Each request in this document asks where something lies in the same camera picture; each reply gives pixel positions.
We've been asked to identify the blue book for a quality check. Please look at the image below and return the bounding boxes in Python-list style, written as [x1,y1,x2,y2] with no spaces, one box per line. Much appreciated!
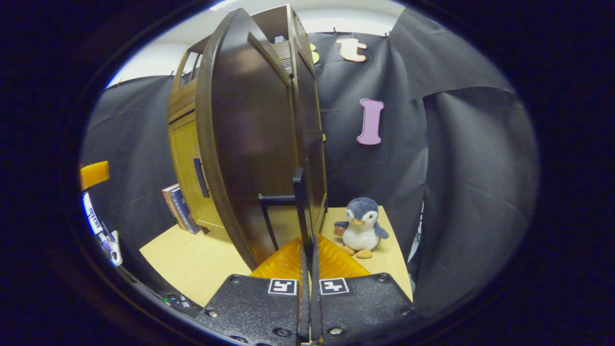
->
[168,185,201,235]

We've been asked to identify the wooden cabinet drawer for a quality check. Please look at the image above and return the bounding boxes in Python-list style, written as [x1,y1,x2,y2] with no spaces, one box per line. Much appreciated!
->
[167,79,198,124]

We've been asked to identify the penguin plush toy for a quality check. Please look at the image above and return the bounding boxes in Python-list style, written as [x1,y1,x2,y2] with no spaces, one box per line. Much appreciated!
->
[334,197,390,260]

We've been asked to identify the black backdrop cloth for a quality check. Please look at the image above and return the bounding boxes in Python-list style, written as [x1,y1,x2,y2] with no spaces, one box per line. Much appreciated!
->
[79,7,540,315]

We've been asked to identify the wooden shoe cabinet door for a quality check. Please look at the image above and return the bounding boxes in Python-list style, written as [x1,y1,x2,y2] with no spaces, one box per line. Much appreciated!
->
[196,7,309,271]
[169,111,230,242]

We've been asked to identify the black device with indicator lights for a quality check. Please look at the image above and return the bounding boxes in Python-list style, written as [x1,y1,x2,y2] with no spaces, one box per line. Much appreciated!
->
[161,291,203,319]

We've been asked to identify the wooden double-door shoe cabinet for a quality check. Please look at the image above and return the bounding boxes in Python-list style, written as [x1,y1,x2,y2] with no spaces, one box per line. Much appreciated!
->
[167,5,328,242]

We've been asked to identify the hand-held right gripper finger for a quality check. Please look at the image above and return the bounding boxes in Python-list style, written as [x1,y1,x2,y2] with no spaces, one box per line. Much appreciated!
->
[197,235,311,346]
[310,234,423,346]

